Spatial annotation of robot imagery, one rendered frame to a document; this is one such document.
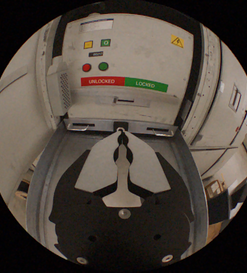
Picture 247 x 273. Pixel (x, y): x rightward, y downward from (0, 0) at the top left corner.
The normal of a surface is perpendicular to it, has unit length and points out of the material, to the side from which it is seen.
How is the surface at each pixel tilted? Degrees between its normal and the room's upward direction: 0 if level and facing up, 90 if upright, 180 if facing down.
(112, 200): 0
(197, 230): 90
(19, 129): 90
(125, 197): 0
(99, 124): 90
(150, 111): 90
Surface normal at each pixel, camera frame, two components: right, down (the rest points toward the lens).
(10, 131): 0.93, 0.29
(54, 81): 0.00, 0.68
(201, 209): -1.00, -0.07
